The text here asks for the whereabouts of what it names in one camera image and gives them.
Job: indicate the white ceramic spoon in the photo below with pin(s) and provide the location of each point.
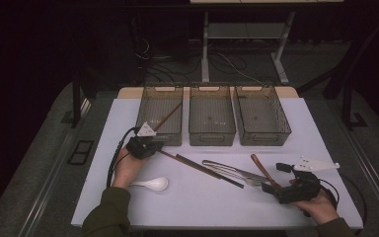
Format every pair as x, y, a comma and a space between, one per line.
156, 184

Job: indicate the black metal stand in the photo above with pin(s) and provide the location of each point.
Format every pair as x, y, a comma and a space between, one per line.
347, 98
76, 98

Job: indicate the metal fork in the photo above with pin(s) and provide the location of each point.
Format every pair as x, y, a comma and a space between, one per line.
256, 182

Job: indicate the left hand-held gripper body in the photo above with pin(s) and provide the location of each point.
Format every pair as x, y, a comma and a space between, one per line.
143, 148

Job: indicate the person's left hand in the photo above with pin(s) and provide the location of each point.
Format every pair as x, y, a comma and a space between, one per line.
126, 173

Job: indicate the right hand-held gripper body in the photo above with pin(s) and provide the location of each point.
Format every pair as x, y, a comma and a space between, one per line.
302, 191

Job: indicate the grey metal desk frame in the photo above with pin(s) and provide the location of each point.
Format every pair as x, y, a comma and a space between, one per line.
205, 49

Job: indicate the person's right hand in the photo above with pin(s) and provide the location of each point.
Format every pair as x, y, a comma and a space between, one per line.
320, 209

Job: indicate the brown wooden spoon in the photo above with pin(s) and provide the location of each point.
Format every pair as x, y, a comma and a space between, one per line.
260, 168

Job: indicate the black rectangular floor frame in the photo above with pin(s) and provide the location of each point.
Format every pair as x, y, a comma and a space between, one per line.
73, 158

